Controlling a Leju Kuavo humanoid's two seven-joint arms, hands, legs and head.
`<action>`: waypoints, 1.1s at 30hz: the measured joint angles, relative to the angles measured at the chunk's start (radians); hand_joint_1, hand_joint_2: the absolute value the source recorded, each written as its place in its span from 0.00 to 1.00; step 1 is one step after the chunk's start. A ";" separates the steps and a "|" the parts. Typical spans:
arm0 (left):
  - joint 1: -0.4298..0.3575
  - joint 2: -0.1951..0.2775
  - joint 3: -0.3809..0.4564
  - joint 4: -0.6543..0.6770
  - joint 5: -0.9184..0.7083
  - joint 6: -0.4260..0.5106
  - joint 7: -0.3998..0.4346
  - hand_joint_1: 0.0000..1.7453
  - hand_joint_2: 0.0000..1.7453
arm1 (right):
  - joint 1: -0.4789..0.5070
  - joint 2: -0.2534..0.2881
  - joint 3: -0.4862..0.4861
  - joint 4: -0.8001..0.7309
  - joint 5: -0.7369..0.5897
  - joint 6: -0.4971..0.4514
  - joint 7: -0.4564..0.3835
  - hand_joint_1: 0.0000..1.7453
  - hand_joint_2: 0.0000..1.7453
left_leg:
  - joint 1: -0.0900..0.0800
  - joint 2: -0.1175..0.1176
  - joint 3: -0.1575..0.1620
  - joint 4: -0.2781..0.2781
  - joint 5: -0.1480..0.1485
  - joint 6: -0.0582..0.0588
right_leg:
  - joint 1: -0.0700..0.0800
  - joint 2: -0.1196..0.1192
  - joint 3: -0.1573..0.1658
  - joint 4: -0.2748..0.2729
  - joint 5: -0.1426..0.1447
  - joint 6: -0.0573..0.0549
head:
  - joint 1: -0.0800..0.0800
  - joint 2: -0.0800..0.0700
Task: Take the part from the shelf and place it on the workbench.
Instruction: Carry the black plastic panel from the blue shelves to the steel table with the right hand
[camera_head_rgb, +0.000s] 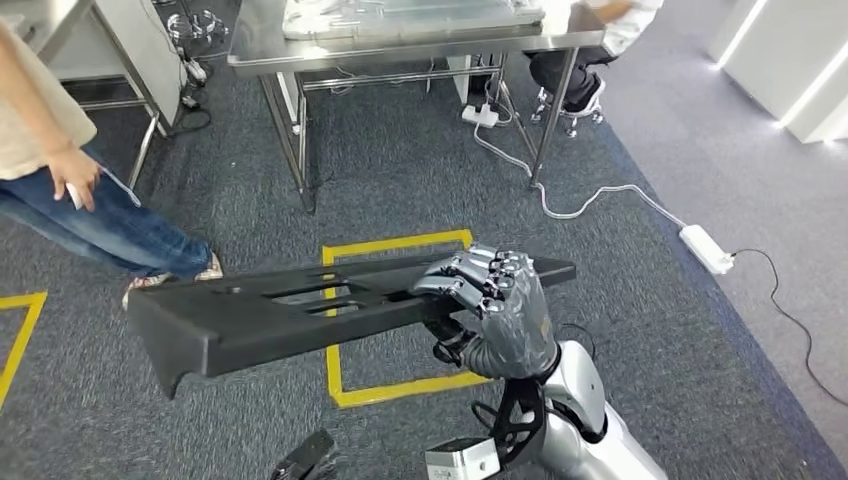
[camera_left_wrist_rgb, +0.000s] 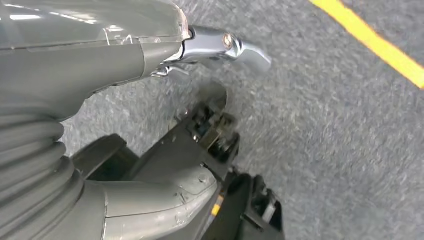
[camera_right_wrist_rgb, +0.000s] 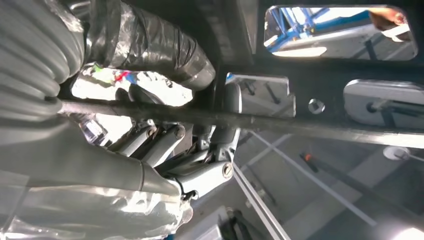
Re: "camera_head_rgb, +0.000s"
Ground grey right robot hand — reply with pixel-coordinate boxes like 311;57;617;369
406;243;562;383

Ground person's hand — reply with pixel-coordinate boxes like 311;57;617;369
47;145;103;213

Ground long black plastic part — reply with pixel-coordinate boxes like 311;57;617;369
125;250;578;401

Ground stainless steel workbench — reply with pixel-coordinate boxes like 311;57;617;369
227;0;608;215

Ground person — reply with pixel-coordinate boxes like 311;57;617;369
0;16;225;311
525;0;666;115

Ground white steel side table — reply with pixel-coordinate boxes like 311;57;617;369
0;0;185;192

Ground yellow floor tape square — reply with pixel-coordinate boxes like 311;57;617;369
320;228;497;411
0;291;50;413

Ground chrome metal rings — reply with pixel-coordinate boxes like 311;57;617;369
164;6;231;46

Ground white power adapter block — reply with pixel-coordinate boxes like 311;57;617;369
678;223;737;277

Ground white power strip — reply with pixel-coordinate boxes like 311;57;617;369
460;103;501;130

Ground chrome chair base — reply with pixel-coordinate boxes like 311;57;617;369
529;84;606;139

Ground black robot foot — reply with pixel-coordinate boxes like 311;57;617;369
267;428;340;480

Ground clear plastic tray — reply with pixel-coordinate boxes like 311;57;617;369
281;0;549;41

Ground white lit cabinet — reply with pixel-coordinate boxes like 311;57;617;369
704;0;848;145

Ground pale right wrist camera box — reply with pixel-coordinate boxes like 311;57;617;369
423;378;549;480

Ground white power cable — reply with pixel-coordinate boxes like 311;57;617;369
472;122;688;231

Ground thin black floor cable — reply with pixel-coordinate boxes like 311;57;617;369
730;246;848;409

